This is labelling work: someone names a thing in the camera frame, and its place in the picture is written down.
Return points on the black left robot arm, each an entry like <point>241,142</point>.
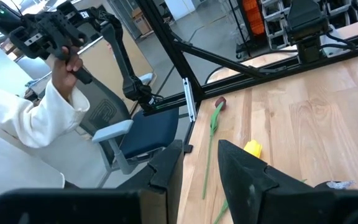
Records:
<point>306,18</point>

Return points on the black aluminium table frame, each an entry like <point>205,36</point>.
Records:
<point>166,37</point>

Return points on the pale artificial blossom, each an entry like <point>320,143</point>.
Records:
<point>340,185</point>

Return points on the dark red artificial tulip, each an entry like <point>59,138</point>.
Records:
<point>221,102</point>

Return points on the grey storage bin rack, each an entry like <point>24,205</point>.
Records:
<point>275,28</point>

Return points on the cardboard box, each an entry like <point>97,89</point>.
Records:
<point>142,23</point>

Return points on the yellow artificial tulip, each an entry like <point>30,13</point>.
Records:
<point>253,148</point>

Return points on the orange plastic object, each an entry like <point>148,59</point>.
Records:
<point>253,17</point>

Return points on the silver metal bracket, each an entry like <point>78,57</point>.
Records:
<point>190,102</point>

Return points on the tan wooden cabinet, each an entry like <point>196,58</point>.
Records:
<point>95,62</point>

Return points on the person's hand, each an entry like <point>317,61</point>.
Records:
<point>62,74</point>

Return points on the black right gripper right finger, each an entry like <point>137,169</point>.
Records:
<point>253,193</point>

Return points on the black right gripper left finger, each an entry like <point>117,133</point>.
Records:
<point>73,207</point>

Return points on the person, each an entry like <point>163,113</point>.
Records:
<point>17,124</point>

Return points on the office chair with blue seat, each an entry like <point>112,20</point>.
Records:
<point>151,130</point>

